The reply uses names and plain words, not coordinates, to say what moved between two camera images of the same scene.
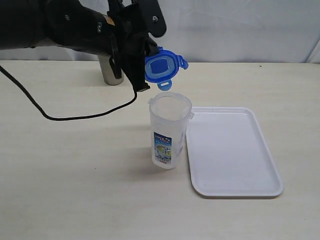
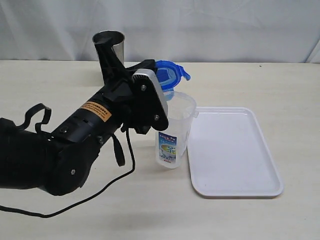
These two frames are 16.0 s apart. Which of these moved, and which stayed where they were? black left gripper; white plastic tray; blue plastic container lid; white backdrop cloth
Moved: black left gripper; blue plastic container lid
Stayed: white plastic tray; white backdrop cloth
